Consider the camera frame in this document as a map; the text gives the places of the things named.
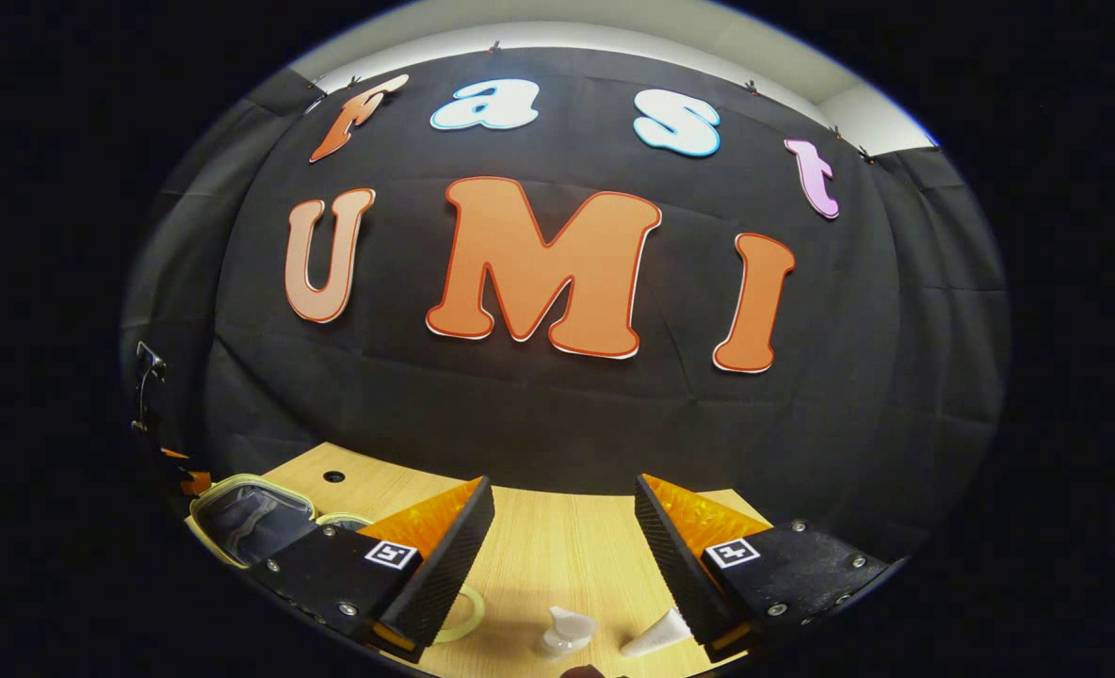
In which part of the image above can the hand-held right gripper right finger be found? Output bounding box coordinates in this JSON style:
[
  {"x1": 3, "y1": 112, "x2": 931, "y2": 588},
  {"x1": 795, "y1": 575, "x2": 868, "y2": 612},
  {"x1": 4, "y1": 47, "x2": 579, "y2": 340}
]
[{"x1": 633, "y1": 473, "x2": 897, "y2": 665}]

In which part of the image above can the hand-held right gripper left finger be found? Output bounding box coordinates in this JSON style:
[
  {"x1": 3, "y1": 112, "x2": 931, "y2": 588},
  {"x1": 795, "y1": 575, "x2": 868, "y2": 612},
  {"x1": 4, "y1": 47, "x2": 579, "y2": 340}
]
[{"x1": 247, "y1": 476, "x2": 497, "y2": 665}]

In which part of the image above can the pale yellow suitcase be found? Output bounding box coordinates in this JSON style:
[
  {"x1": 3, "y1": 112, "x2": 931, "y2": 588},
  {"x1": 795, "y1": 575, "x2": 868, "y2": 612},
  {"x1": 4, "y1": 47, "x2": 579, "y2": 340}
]
[{"x1": 188, "y1": 474, "x2": 488, "y2": 646}]

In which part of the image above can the white squeeze tube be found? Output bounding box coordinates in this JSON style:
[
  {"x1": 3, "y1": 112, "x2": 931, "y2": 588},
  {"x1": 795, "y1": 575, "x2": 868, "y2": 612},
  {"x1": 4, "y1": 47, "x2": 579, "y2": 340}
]
[{"x1": 620, "y1": 607, "x2": 695, "y2": 658}]

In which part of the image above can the small clear white-capped bottle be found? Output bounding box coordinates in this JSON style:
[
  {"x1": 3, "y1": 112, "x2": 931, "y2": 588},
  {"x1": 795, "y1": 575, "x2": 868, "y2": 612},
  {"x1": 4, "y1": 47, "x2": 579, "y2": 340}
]
[{"x1": 537, "y1": 605, "x2": 599, "y2": 658}]

